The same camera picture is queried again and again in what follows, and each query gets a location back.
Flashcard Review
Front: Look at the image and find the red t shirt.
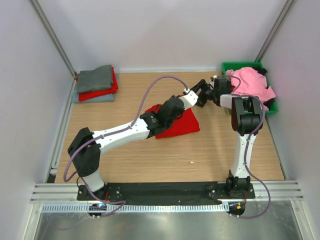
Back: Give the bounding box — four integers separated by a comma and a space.
77, 67, 118, 102
139, 104, 200, 139

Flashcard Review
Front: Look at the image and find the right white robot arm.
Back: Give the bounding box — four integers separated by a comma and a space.
191, 75, 266, 198

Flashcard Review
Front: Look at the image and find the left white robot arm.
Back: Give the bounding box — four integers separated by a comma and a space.
67, 96, 191, 200

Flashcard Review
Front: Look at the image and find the green plastic bin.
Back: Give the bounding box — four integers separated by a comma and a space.
222, 61, 278, 116

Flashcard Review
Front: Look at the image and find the folded blue-grey t shirt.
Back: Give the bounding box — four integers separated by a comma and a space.
71, 91, 115, 104

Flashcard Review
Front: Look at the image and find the folded grey t shirt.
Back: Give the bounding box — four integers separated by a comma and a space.
75, 65, 113, 94

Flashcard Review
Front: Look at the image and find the folded red t shirt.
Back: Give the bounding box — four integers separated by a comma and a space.
77, 67, 118, 102

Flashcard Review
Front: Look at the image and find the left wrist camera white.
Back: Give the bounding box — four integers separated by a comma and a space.
178, 88, 198, 110

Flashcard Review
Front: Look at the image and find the right aluminium frame post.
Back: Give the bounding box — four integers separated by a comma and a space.
254, 0, 297, 62

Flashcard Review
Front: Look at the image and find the aluminium frame post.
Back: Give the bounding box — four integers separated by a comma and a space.
254, 0, 297, 62
29, 0, 76, 77

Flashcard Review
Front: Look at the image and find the aluminium front rail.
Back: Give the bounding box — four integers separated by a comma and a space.
30, 180, 304, 203

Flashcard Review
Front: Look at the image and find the white slotted cable duct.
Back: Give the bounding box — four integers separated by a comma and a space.
41, 202, 229, 213

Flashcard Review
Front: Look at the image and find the left aluminium frame post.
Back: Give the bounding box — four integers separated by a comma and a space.
29, 0, 76, 77

